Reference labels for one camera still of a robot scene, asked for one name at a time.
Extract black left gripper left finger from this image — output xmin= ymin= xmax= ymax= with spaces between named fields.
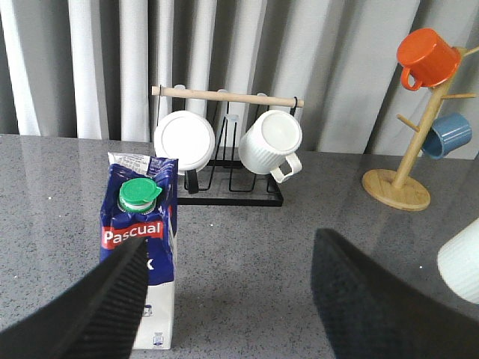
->
xmin=1 ymin=238 xmax=149 ymax=358

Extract white ribbed mug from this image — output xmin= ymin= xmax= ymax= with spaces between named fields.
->
xmin=238 ymin=110 xmax=302 ymax=183

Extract white smooth mug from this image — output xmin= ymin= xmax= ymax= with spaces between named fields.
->
xmin=153 ymin=110 xmax=215 ymax=194

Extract blue white milk carton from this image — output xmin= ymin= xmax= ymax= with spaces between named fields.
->
xmin=99 ymin=151 xmax=179 ymax=351

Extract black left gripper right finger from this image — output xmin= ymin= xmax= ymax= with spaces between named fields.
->
xmin=311 ymin=228 xmax=478 ymax=358

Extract cream HOME mug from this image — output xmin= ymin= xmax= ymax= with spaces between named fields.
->
xmin=437 ymin=219 xmax=478 ymax=304

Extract grey white curtain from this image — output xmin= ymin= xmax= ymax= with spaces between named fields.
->
xmin=1 ymin=1 xmax=478 ymax=155

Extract wooden mug tree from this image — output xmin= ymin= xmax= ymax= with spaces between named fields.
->
xmin=361 ymin=45 xmax=479 ymax=212

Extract black wire mug rack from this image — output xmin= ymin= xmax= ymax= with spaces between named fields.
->
xmin=151 ymin=85 xmax=304 ymax=207

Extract blue mug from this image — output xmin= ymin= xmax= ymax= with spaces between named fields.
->
xmin=421 ymin=113 xmax=472 ymax=159

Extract orange mug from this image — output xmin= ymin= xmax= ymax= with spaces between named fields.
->
xmin=397 ymin=28 xmax=461 ymax=91

